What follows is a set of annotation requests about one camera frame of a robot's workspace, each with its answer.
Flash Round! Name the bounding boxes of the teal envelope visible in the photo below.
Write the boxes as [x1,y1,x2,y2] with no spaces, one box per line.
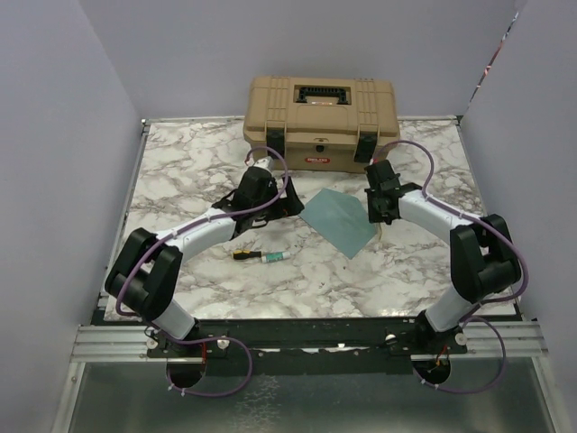
[299,189,376,259]

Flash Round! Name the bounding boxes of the green white glue stick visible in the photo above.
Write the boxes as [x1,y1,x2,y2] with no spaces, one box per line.
[261,252,286,263]

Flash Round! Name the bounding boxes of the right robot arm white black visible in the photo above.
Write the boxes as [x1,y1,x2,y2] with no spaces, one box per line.
[365,160,522,353]

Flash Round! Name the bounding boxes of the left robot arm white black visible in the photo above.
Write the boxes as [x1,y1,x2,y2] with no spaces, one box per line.
[105,165,304,356]

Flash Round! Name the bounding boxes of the yellow black screwdriver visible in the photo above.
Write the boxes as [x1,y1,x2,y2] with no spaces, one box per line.
[232,250,262,261]

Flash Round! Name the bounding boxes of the tan plastic toolbox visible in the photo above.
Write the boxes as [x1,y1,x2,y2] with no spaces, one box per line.
[243,76,400,173]

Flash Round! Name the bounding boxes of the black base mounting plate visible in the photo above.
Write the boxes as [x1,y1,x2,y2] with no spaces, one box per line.
[89,310,540,378]

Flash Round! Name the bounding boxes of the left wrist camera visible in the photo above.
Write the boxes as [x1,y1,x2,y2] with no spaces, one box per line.
[252,156,274,172]

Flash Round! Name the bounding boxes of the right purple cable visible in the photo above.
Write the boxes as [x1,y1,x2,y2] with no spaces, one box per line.
[370,139,527,394]

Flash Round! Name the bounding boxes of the aluminium frame rail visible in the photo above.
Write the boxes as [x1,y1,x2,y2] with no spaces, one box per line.
[71,325,148,363]

